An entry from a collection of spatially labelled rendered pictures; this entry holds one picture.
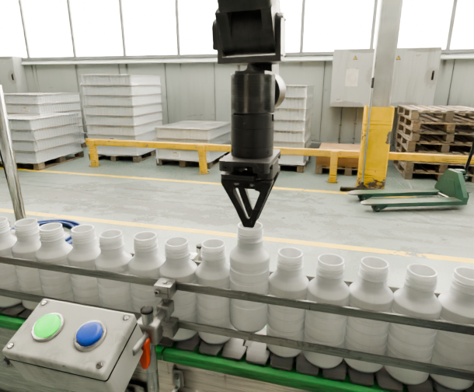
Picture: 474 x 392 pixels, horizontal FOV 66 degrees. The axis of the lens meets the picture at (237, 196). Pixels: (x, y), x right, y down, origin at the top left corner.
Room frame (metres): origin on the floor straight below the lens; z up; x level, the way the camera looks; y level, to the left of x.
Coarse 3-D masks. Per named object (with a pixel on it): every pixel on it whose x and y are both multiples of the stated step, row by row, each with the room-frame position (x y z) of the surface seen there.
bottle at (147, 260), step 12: (144, 240) 0.52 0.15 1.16; (156, 240) 0.54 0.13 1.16; (144, 252) 0.52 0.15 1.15; (156, 252) 0.53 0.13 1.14; (132, 264) 0.52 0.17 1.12; (144, 264) 0.51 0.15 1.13; (156, 264) 0.52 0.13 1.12; (144, 276) 0.51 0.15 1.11; (156, 276) 0.52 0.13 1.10; (132, 288) 0.52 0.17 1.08; (144, 288) 0.51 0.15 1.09; (132, 300) 0.52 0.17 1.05; (144, 300) 0.51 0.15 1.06; (156, 300) 0.51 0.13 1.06; (156, 312) 0.51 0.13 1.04
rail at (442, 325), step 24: (24, 264) 0.55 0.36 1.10; (48, 264) 0.54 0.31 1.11; (192, 288) 0.47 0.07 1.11; (216, 288) 0.46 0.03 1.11; (336, 312) 0.42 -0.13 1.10; (360, 312) 0.41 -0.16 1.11; (384, 312) 0.41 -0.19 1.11; (240, 336) 0.45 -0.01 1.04; (264, 336) 0.45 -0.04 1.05; (360, 360) 0.41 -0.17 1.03; (384, 360) 0.40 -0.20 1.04; (408, 360) 0.40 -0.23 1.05
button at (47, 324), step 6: (42, 318) 0.38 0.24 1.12; (48, 318) 0.38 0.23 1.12; (54, 318) 0.38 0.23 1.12; (36, 324) 0.38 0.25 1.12; (42, 324) 0.38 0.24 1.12; (48, 324) 0.37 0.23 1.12; (54, 324) 0.37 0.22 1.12; (36, 330) 0.37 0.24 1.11; (42, 330) 0.37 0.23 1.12; (48, 330) 0.37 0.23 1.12; (54, 330) 0.37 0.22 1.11; (42, 336) 0.36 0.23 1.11
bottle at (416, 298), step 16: (416, 272) 0.44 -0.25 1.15; (432, 272) 0.43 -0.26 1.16; (416, 288) 0.41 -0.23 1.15; (432, 288) 0.41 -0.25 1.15; (400, 304) 0.41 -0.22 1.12; (416, 304) 0.40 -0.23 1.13; (432, 304) 0.40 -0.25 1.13; (400, 336) 0.41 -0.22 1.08; (416, 336) 0.40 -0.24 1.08; (432, 336) 0.40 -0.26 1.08; (400, 352) 0.41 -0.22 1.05; (416, 352) 0.40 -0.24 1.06; (432, 352) 0.40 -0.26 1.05; (400, 368) 0.40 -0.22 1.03; (416, 384) 0.40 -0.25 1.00
